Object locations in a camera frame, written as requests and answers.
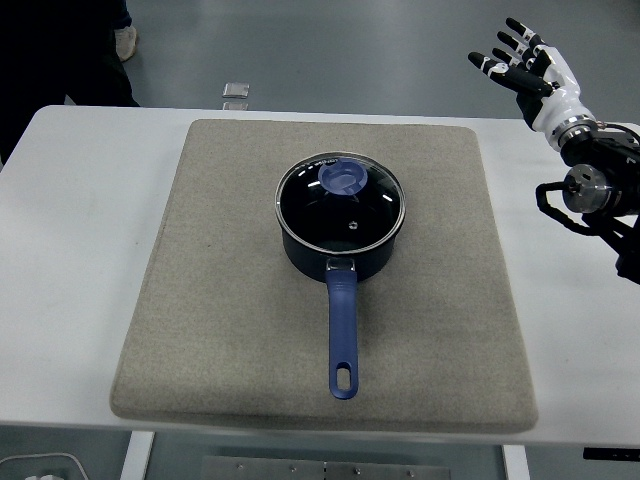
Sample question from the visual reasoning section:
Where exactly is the dark pot with blue handle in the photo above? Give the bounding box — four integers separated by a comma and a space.
275, 158, 407, 401

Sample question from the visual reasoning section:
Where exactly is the black flat bar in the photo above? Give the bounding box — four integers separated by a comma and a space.
582, 446, 640, 462

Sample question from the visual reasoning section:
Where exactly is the beige fabric mat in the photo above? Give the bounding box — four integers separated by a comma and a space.
108, 118, 540, 434

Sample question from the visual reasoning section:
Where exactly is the grey bin with white rim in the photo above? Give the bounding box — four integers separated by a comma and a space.
0, 452, 86, 480

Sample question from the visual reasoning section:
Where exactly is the white table leg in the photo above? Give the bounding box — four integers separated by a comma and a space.
119, 430, 156, 480
501, 443, 531, 480

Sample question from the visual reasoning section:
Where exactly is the person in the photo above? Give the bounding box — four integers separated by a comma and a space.
0, 0, 142, 167

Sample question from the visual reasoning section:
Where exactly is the grey metal plate with screws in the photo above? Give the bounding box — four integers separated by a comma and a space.
199, 454, 451, 480

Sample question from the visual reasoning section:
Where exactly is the glass lid with blue knob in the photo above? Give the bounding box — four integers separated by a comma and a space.
274, 153, 408, 251

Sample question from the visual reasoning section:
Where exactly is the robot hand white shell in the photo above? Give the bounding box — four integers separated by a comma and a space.
467, 17, 596, 150

